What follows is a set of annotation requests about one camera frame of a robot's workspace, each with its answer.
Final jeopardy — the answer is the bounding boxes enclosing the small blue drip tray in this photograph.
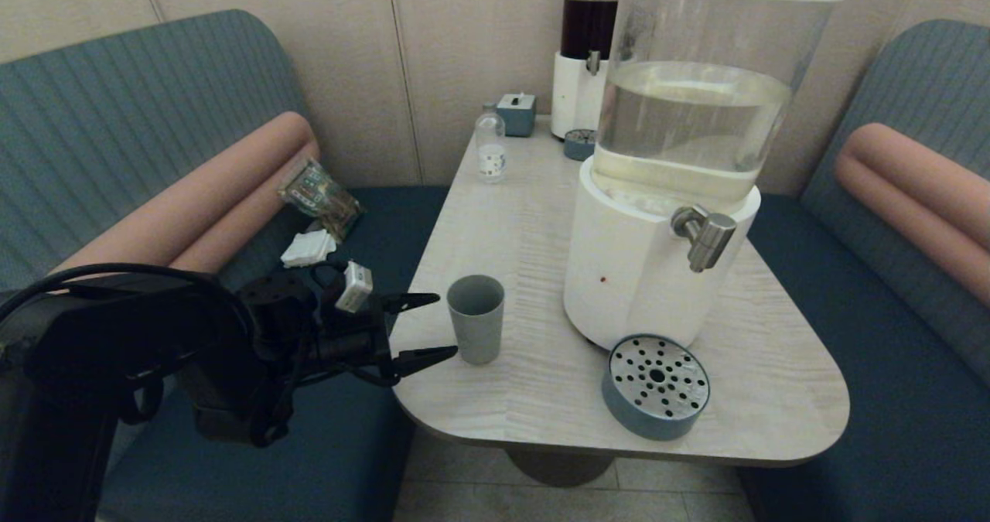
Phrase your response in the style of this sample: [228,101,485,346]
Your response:
[562,128,597,162]

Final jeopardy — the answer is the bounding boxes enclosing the dark drink dispenser white base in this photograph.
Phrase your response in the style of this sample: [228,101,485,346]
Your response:
[551,0,620,141]

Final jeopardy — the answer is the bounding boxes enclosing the clear water dispenser white base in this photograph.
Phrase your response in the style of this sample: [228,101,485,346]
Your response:
[562,0,849,351]

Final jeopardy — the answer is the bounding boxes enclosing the metal dispenser tap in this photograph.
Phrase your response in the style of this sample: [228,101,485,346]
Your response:
[670,204,738,274]

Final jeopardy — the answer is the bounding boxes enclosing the pink bolster cushion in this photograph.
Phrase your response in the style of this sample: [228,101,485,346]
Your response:
[46,111,320,275]
[833,122,990,308]

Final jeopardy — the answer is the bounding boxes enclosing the small blue box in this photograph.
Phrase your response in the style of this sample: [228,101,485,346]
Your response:
[497,93,538,138]

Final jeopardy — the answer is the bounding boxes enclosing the white folded napkins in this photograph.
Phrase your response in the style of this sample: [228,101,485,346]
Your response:
[280,230,339,269]

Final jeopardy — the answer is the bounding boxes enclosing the clear snack packet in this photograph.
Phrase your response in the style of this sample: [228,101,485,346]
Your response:
[278,159,364,243]

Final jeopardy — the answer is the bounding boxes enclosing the grey-blue plastic cup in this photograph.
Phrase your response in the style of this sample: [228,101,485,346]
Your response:
[446,275,506,366]

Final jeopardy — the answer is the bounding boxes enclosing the small clear bottle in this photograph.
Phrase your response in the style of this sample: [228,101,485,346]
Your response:
[475,103,507,184]

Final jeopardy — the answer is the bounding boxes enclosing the blue drip tray metal grate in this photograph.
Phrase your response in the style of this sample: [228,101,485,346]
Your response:
[601,333,712,442]

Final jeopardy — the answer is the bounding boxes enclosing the teal upholstered bench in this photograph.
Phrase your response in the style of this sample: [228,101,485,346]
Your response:
[0,9,451,522]
[735,18,990,522]

